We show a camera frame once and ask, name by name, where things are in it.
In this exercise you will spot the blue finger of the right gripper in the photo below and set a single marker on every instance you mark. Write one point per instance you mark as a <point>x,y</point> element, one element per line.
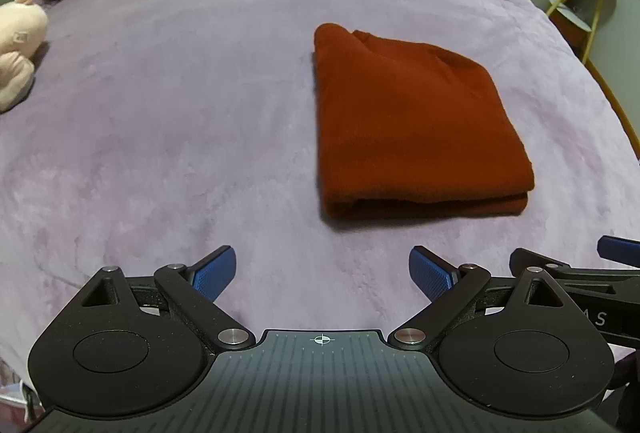
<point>619,250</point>

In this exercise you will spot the pink plush toy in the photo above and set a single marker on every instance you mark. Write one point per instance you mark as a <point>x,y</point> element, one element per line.
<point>24,27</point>

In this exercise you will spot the purple bed sheet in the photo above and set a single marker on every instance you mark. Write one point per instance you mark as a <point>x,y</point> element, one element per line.
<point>159,130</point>

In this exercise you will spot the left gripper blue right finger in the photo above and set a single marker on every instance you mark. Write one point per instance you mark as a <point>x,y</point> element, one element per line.
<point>430,273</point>

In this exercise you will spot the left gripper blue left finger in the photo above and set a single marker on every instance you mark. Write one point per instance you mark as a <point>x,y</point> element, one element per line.
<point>211,275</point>

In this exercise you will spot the red knit sweater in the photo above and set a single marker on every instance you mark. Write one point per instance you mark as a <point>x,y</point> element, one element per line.
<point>410,131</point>

